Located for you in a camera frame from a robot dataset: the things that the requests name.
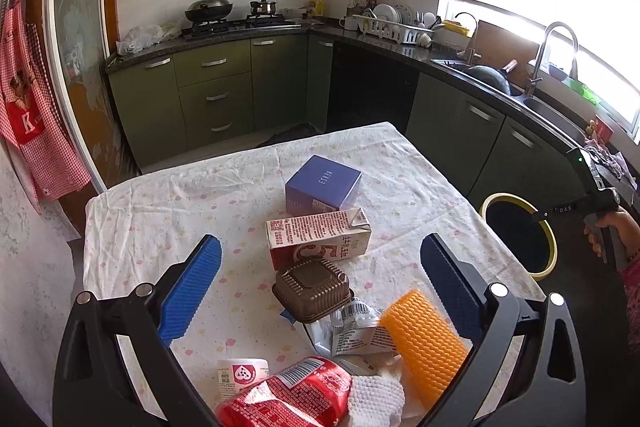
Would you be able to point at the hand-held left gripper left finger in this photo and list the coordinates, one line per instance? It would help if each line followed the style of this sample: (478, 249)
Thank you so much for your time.
(192, 292)

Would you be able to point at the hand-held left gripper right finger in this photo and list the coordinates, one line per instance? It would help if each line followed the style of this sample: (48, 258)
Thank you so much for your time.
(450, 287)

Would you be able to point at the orange honeycomb foam sleeve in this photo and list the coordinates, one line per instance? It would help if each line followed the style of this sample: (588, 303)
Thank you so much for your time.
(425, 347)

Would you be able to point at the yellow-rimmed dark bin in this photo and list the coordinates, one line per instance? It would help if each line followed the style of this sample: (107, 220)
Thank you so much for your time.
(515, 247)

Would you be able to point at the white cup with heart label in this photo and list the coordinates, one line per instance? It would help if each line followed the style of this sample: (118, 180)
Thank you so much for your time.
(240, 374)

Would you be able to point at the silver snack wrapper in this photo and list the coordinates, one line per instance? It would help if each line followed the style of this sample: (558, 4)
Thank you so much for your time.
(355, 332)

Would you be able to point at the brown plastic tray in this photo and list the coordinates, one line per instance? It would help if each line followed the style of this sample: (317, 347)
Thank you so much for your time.
(310, 292)

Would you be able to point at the red and white milk carton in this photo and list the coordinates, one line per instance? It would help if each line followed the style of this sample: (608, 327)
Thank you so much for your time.
(310, 232)

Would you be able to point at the white paper towel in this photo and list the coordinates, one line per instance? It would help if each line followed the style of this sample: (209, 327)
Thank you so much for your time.
(375, 399)

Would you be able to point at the red snack packet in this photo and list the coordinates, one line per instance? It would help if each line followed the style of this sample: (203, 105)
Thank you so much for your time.
(280, 397)

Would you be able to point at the purple cardboard box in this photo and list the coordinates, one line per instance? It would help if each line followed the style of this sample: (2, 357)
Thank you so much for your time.
(322, 182)

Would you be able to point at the person's right hand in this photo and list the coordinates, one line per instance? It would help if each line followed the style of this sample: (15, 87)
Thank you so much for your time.
(627, 227)

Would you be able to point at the crumpled dish rag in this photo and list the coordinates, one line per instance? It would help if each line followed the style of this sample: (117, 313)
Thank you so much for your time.
(612, 162)

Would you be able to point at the red box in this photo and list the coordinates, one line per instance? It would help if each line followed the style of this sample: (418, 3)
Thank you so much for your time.
(602, 129)

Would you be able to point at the white floral tablecloth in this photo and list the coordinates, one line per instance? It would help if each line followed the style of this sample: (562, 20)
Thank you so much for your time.
(200, 187)

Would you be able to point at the green plastic item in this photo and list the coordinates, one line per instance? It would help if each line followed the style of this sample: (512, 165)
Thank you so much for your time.
(587, 93)

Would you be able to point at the green base cabinet under sink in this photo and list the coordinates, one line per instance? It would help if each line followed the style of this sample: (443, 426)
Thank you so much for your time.
(460, 127)

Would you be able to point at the tall steel faucet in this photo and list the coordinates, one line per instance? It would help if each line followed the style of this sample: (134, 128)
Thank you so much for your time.
(537, 57)

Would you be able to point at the wooden cutting board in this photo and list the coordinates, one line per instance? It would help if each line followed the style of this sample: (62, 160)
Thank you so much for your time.
(500, 42)

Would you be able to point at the thin gooseneck tap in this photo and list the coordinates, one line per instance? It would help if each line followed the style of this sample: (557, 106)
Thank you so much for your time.
(472, 49)

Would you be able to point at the green base cabinet with drawers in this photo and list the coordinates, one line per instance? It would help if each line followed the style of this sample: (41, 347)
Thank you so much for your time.
(215, 97)

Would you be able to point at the yellow box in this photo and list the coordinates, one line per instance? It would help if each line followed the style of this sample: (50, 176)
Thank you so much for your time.
(456, 27)

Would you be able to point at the white cup lying sideways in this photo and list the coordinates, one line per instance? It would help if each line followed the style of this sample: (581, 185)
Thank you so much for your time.
(425, 40)

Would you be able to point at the red checked apron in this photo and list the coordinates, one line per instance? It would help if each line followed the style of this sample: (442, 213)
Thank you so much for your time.
(30, 107)

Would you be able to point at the clear plastic bag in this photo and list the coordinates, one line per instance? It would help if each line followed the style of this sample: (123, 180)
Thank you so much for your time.
(142, 38)

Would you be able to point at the white dish rack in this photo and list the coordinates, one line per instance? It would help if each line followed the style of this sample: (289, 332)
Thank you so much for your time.
(385, 32)

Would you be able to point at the black gas stove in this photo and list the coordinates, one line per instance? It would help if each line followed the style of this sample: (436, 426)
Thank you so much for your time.
(240, 27)

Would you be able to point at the white plates in rack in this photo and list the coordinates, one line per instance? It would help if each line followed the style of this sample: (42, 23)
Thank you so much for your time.
(390, 13)

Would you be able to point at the white mug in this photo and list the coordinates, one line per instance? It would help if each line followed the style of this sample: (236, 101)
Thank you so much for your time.
(349, 23)

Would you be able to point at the black wok with lid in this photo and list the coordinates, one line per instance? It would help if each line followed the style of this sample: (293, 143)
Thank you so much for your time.
(207, 9)

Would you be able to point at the glass sliding door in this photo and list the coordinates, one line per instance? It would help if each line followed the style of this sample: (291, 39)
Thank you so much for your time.
(75, 32)

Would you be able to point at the steel pot with lid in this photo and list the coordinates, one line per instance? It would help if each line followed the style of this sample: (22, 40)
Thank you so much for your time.
(264, 8)

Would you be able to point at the dark sauce bottle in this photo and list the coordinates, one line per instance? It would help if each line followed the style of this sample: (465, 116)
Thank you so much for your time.
(351, 4)
(371, 3)

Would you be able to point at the yellow oil bottle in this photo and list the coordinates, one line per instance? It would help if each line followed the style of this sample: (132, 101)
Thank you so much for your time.
(319, 4)

